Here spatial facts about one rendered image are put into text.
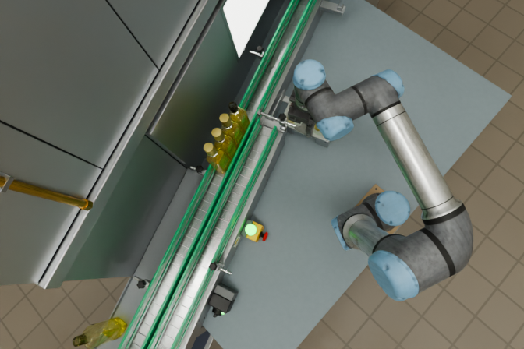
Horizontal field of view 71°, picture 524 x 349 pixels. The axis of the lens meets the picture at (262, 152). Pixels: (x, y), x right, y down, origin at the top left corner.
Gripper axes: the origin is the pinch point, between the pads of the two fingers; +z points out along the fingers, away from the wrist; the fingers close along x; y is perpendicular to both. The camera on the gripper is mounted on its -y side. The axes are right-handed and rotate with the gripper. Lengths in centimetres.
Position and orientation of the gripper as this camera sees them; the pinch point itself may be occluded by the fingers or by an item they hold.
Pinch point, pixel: (313, 128)
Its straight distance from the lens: 119.5
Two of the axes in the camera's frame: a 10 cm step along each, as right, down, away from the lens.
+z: 1.1, 2.9, 9.5
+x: -4.1, 8.8, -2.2
